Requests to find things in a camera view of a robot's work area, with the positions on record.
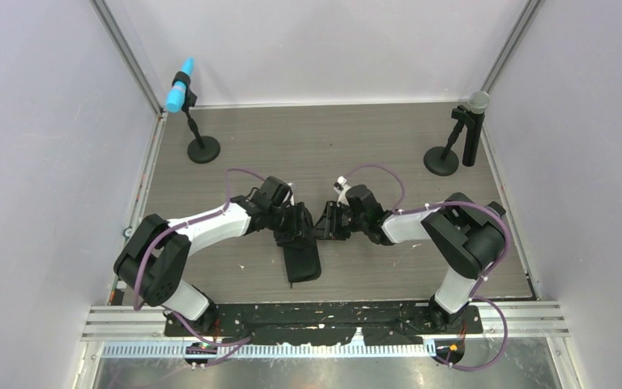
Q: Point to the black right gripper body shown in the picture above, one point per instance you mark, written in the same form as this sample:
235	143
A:
342	221

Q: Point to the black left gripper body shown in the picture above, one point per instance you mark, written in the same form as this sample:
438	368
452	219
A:
287	223

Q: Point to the black zip tool case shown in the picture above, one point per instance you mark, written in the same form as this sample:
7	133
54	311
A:
302	264

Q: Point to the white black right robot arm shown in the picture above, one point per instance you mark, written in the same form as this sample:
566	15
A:
470	237

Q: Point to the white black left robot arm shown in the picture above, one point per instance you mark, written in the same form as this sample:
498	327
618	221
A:
152	262

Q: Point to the black right microphone stand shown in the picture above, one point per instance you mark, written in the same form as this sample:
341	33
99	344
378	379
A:
443	161

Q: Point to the black microphone stand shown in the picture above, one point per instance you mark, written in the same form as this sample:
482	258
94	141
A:
443	161
203	149

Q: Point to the black left microphone stand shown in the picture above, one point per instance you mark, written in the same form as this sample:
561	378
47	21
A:
203	149

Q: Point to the black silver microphone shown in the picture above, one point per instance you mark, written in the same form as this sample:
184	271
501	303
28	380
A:
475	109

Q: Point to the blue microphone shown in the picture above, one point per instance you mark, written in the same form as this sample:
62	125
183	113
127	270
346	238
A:
180	88

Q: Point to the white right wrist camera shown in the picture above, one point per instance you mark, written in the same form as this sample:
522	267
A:
341	187

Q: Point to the black mounting base plate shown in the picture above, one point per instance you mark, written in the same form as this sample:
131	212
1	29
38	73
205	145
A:
325	323

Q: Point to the aluminium frame rail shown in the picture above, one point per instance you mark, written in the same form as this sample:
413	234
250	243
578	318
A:
125	333

